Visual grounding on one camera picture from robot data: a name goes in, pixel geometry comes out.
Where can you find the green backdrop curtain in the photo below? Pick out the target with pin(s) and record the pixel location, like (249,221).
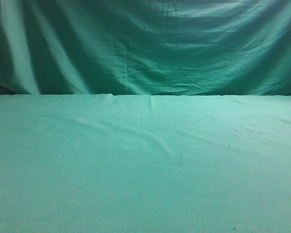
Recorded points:
(145,47)

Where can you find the green table cloth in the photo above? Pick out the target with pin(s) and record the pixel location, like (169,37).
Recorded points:
(145,164)

